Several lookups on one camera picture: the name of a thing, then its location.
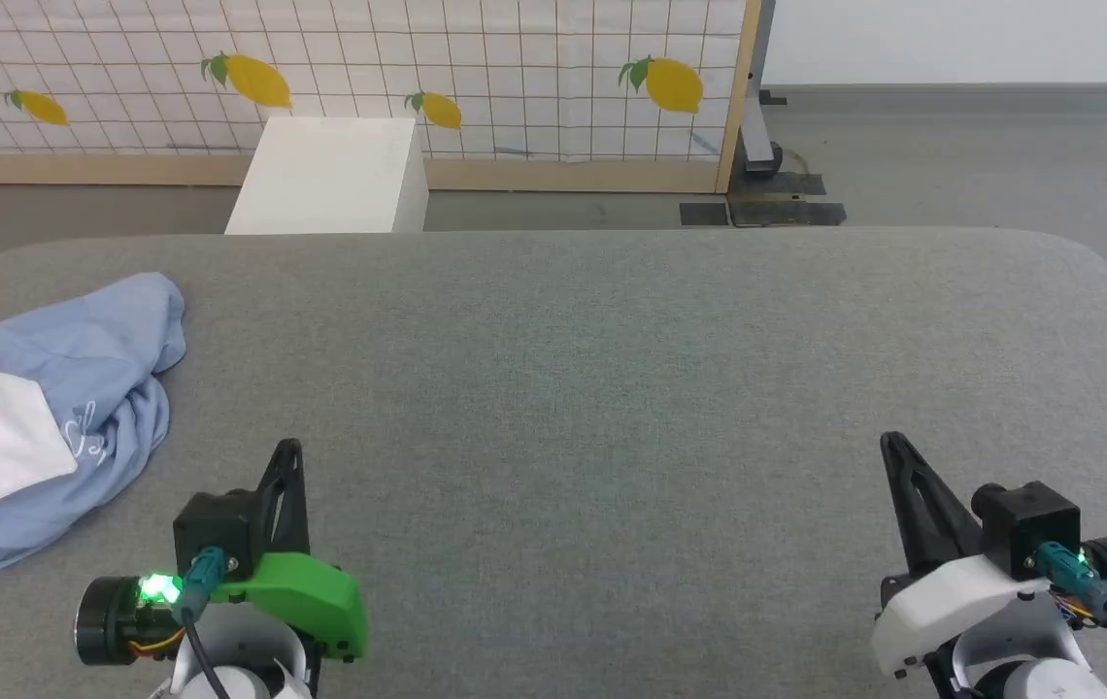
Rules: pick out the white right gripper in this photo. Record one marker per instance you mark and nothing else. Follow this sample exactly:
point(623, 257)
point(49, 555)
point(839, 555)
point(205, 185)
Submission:
point(952, 607)

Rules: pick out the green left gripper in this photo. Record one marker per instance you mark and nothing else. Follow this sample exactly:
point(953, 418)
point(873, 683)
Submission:
point(306, 597)

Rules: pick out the light blue white-collared shirt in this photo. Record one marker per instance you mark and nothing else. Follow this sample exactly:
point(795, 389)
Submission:
point(78, 330)

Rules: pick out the white box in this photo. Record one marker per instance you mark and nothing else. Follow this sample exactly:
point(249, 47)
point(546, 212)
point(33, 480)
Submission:
point(330, 175)

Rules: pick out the grey metal stand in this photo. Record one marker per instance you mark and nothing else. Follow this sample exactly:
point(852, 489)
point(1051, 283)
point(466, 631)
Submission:
point(757, 116)

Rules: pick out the lemon print cloth partition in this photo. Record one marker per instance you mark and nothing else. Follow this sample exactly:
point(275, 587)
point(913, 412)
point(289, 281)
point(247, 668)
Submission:
point(515, 58)

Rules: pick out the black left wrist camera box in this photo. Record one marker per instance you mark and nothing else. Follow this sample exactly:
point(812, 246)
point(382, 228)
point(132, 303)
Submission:
point(216, 534)

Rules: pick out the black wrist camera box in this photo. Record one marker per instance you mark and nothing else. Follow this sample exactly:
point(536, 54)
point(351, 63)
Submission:
point(216, 534)
point(1027, 529)

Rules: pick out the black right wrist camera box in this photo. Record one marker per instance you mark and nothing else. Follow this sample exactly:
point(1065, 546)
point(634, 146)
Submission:
point(1027, 529)

